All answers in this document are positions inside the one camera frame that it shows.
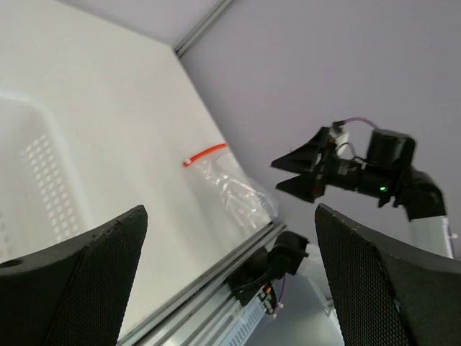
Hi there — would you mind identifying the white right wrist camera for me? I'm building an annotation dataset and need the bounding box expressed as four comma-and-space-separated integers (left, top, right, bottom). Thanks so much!
330, 120, 349, 146

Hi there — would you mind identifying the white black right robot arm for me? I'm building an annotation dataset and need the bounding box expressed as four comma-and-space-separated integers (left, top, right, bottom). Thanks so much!
271, 120, 454, 258

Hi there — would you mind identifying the white perforated plastic basket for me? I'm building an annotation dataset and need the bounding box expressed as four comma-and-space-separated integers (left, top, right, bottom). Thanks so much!
1, 89, 93, 262

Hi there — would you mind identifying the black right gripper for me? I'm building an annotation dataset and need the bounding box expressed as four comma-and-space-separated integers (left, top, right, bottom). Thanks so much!
271, 127, 396, 203

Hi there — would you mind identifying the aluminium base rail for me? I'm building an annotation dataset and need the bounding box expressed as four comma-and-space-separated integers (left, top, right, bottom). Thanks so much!
117, 220, 286, 345

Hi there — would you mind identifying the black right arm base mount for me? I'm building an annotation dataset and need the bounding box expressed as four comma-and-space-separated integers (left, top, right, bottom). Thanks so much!
227, 231, 310, 306

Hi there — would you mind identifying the clear zip bag orange zipper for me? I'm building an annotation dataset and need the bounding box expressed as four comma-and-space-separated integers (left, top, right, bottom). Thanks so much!
182, 142, 279, 234

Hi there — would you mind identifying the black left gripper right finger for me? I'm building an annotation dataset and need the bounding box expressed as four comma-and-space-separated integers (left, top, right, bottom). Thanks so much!
315, 204, 460, 345

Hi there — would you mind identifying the white slotted cable duct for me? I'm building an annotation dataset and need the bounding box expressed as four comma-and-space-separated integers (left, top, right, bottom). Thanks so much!
211, 298, 267, 346

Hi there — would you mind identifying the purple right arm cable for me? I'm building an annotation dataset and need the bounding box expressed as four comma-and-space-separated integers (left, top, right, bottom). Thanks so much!
333, 117, 379, 163

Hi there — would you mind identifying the aluminium frame post left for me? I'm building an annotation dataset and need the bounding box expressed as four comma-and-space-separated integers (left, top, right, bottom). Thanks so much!
174, 0, 237, 58

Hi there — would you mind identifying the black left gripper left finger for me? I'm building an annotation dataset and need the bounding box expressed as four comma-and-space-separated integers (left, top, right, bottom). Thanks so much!
1, 205, 148, 345

